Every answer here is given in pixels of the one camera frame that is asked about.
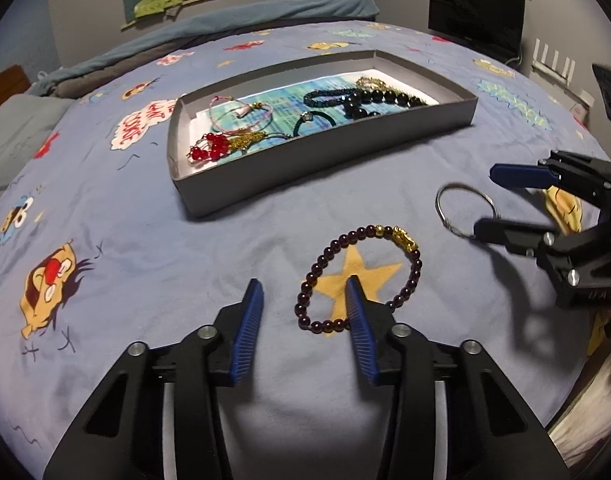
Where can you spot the grey cardboard box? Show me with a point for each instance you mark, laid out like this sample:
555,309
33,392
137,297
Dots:
335,160

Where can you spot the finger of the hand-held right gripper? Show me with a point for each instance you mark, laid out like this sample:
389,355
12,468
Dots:
505,234
515,174

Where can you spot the grey pillow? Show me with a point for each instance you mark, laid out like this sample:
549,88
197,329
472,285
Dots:
15,145

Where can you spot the grey blanket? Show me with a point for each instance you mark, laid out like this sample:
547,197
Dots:
85,82

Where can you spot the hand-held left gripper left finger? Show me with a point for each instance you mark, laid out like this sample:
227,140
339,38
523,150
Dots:
248,325

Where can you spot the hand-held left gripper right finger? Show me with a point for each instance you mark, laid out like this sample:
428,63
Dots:
360,325

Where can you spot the black monitor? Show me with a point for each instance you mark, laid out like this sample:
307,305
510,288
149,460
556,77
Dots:
475,15

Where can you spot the white router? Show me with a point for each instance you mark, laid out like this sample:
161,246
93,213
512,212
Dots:
560,80

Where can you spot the blue green printed paper sheet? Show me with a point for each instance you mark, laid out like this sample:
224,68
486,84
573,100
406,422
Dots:
285,105

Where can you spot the wooden headboard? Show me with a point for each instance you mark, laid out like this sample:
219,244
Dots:
5,85

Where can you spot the teal blanket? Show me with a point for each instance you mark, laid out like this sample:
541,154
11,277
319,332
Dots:
285,10

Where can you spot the green cloth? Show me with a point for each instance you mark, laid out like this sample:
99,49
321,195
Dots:
160,2

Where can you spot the thin silver hoop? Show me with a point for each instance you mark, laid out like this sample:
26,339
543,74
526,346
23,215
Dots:
460,232

